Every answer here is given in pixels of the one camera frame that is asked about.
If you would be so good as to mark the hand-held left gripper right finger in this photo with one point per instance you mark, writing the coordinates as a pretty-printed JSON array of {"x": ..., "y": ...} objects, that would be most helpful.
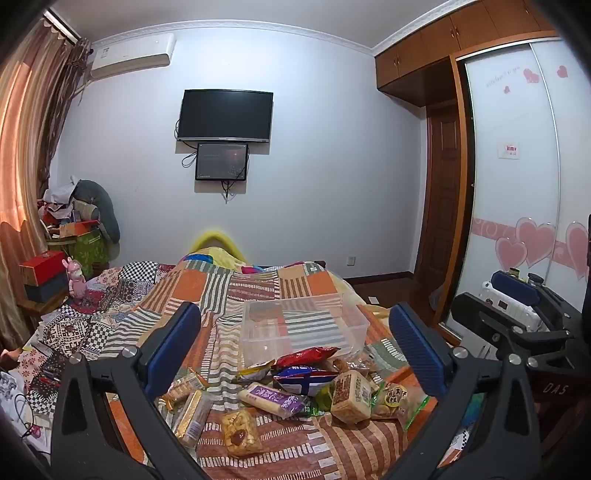
[{"x": 413, "y": 350}]

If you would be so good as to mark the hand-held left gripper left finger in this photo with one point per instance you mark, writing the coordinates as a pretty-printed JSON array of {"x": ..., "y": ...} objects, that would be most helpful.
[{"x": 178, "y": 339}]

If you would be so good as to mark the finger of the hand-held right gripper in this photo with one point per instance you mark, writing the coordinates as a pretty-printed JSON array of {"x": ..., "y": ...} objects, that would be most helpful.
[
  {"x": 471, "y": 309},
  {"x": 510, "y": 286}
]

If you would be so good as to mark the clear plastic container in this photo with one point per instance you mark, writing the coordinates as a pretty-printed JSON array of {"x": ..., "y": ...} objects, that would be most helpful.
[{"x": 258, "y": 332}]

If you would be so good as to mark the yellow white chip bag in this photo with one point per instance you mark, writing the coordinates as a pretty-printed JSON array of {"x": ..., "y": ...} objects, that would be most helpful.
[{"x": 256, "y": 370}]

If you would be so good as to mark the red snack bag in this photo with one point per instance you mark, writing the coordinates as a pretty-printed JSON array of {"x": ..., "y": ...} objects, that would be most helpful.
[{"x": 304, "y": 356}]

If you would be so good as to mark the yellow cracker packet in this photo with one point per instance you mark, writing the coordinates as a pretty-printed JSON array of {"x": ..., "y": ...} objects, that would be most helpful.
[
  {"x": 184, "y": 385},
  {"x": 194, "y": 415}
]

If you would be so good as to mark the green round label snack packet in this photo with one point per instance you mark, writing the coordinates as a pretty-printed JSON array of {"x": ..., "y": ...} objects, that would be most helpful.
[{"x": 397, "y": 399}]

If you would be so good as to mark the patchwork blanket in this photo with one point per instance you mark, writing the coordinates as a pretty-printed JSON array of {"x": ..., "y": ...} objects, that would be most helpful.
[{"x": 207, "y": 290}]

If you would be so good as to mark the brown cake packet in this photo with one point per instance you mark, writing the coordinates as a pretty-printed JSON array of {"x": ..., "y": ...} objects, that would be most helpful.
[{"x": 351, "y": 397}]

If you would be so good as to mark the white heart print wardrobe door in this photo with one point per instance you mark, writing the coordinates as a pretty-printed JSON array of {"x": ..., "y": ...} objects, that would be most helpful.
[{"x": 508, "y": 207}]

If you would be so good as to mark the yellow pillow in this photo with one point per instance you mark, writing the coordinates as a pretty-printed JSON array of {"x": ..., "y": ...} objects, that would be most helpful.
[{"x": 217, "y": 242}]

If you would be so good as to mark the purple white snack packet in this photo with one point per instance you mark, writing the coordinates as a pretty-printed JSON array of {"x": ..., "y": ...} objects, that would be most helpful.
[{"x": 268, "y": 397}]

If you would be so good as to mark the small green snack packet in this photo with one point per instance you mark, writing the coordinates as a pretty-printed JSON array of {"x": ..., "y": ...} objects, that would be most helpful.
[{"x": 318, "y": 402}]

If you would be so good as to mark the nut brittle snack packet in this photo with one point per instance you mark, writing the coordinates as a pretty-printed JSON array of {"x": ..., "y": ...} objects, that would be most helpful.
[{"x": 240, "y": 434}]

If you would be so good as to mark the blue snack bag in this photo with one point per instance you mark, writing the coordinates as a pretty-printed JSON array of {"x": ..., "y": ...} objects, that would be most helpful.
[{"x": 300, "y": 376}]

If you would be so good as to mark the pink plush toy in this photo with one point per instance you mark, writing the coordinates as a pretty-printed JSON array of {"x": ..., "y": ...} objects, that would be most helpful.
[{"x": 75, "y": 279}]

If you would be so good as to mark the brown wooden door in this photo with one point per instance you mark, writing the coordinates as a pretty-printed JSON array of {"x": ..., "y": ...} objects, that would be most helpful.
[{"x": 441, "y": 184}]

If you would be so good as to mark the red white door sticker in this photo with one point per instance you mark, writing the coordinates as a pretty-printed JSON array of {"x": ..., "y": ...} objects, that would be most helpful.
[{"x": 510, "y": 151}]

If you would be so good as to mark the wooden nightstand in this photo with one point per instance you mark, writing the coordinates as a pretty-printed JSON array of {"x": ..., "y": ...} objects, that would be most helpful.
[{"x": 41, "y": 308}]

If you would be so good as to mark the dark blue box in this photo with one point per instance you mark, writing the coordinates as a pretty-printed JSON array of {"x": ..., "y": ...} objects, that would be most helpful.
[{"x": 46, "y": 290}]

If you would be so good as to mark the orange cardboard box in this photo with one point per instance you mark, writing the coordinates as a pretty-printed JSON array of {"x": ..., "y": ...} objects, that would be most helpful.
[{"x": 78, "y": 229}]

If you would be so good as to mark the red box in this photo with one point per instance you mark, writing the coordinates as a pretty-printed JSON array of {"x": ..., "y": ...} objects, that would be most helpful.
[{"x": 44, "y": 267}]

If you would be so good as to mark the wooden overhead cabinet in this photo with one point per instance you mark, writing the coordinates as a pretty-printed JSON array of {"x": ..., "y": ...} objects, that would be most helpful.
[{"x": 415, "y": 60}]

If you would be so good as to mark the brown striped curtain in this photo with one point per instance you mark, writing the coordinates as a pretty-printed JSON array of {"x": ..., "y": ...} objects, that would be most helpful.
[{"x": 27, "y": 138}]

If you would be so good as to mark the white air conditioner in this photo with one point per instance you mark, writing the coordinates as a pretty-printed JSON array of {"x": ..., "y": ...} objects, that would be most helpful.
[{"x": 131, "y": 55}]

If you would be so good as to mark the small black wall monitor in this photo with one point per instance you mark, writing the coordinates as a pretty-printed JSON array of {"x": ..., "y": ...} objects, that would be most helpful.
[{"x": 221, "y": 161}]

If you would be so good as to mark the black wall television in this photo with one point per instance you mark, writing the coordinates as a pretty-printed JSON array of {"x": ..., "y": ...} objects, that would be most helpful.
[{"x": 225, "y": 114}]

